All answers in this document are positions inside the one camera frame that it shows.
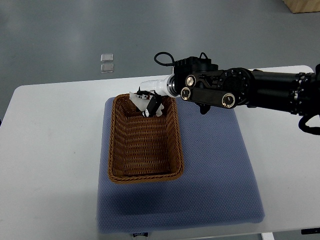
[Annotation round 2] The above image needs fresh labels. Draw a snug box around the wooden box corner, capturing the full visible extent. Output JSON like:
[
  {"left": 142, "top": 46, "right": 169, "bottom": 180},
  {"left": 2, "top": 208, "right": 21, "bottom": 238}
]
[{"left": 283, "top": 0, "right": 320, "bottom": 14}]

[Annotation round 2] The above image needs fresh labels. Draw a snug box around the brown wicker basket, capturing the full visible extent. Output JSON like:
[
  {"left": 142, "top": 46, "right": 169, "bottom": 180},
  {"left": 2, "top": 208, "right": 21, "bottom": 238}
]
[{"left": 107, "top": 94, "right": 184, "bottom": 184}]

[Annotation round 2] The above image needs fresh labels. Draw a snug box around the white bear figurine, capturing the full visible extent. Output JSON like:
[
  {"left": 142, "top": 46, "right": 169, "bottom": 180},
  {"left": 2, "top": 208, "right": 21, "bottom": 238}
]
[{"left": 129, "top": 92, "right": 164, "bottom": 118}]

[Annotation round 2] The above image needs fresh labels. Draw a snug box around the blue textured mat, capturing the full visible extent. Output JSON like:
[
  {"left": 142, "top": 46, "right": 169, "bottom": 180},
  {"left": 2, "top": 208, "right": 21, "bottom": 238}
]
[{"left": 96, "top": 98, "right": 265, "bottom": 234}]

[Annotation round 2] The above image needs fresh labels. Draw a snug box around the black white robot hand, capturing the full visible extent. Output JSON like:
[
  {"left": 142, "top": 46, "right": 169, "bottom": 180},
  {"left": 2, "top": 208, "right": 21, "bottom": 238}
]
[{"left": 136, "top": 75, "right": 176, "bottom": 118}]

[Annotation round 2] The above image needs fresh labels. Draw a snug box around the black table bracket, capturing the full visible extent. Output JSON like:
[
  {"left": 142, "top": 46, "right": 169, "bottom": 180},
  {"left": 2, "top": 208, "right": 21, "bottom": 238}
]
[{"left": 301, "top": 227, "right": 320, "bottom": 235}]

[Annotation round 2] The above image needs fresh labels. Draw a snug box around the upper floor socket plate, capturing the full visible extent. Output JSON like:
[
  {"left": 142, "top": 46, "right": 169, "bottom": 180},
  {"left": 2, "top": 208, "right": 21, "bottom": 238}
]
[{"left": 100, "top": 53, "right": 114, "bottom": 63}]

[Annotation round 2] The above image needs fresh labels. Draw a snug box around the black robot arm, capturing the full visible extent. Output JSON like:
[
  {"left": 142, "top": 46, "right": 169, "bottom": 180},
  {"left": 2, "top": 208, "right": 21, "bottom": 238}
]
[{"left": 161, "top": 52, "right": 320, "bottom": 135}]

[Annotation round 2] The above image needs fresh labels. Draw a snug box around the black mat label tag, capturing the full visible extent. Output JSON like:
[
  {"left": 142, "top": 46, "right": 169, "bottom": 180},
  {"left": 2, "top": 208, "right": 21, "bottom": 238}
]
[{"left": 132, "top": 232, "right": 149, "bottom": 238}]

